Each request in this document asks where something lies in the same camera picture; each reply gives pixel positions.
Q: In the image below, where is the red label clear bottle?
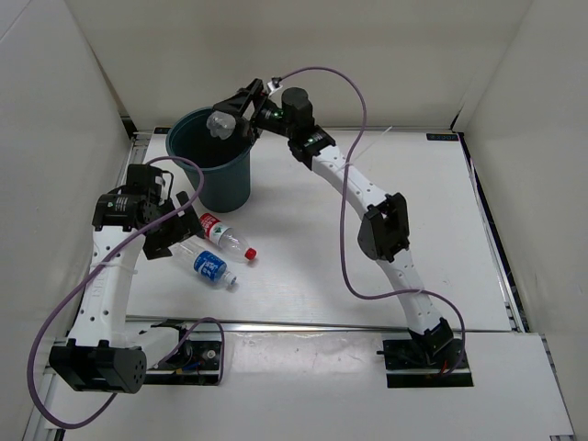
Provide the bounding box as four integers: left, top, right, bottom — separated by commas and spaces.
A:
199, 213, 257, 263

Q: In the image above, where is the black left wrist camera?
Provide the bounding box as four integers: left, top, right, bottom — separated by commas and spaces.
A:
123, 164, 169, 202

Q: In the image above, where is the small black cap bottle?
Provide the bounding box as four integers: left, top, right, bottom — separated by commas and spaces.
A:
206, 110, 237, 141

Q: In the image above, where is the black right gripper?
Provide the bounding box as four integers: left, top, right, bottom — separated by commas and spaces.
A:
213, 79, 295, 146

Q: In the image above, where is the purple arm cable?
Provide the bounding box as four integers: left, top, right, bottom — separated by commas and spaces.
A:
268, 66, 466, 379
26, 155, 226, 430

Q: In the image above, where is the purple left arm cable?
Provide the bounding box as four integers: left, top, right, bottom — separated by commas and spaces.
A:
26, 155, 226, 430

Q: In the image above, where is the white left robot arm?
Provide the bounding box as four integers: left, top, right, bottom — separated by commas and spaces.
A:
49, 186, 202, 393

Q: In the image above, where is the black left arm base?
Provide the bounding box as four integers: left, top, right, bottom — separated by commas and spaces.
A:
144, 317, 226, 386

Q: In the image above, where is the dark teal plastic bin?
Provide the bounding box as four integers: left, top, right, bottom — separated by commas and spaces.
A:
165, 107, 253, 213

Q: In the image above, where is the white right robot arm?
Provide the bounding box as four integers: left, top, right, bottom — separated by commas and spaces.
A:
207, 79, 464, 372

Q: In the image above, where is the blue label clear bottle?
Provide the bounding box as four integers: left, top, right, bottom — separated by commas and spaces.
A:
172, 241, 237, 287

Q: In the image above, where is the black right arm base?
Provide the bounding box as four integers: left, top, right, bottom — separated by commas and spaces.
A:
376, 333, 474, 390

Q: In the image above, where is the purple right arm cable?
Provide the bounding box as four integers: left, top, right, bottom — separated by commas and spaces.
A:
268, 66, 466, 379

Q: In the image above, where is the aluminium table front rail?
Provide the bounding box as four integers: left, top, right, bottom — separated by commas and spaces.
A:
126, 315, 521, 334

